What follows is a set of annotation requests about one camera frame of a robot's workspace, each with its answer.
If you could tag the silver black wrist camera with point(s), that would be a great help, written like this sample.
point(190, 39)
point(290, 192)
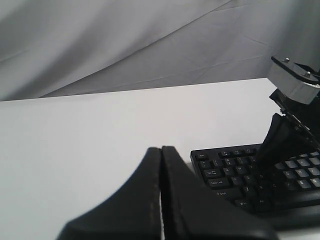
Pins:
point(293, 81)

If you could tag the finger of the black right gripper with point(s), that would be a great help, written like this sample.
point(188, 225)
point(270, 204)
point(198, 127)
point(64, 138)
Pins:
point(192, 211)

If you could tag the black acer keyboard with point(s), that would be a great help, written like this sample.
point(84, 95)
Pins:
point(287, 196)

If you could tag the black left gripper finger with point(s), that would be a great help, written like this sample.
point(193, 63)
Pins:
point(133, 212)

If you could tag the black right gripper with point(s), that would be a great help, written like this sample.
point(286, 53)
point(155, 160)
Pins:
point(280, 141)

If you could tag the grey backdrop cloth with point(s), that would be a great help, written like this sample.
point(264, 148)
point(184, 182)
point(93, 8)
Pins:
point(51, 48)

